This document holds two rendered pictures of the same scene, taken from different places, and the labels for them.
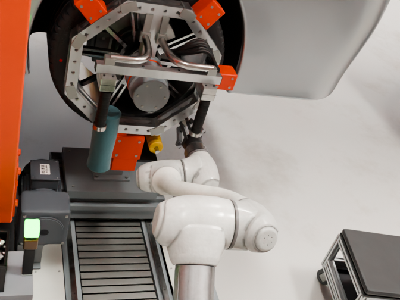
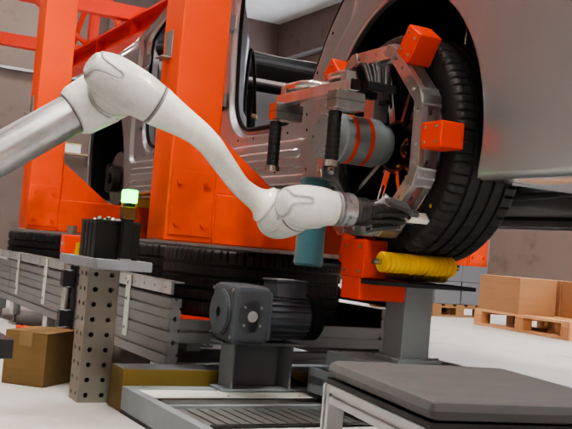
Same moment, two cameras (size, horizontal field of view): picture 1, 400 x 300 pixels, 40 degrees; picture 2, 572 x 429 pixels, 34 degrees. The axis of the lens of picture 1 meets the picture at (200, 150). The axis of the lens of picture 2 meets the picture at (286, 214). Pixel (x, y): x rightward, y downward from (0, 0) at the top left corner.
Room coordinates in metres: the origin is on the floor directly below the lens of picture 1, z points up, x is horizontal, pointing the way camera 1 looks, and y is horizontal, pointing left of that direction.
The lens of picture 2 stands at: (1.42, -2.39, 0.52)
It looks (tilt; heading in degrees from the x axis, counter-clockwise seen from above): 2 degrees up; 87
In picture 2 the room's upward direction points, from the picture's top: 5 degrees clockwise
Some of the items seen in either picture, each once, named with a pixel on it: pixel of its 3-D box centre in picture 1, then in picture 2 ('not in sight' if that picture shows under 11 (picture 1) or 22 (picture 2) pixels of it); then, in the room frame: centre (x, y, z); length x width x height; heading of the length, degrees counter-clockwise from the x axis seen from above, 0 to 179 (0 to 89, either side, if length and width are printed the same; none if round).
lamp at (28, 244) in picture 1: (30, 240); (128, 213); (1.08, 0.38, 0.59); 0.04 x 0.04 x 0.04; 25
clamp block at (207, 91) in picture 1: (206, 87); (346, 100); (1.66, 0.05, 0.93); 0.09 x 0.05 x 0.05; 25
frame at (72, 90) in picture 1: (143, 69); (373, 143); (1.78, 0.29, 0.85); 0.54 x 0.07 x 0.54; 115
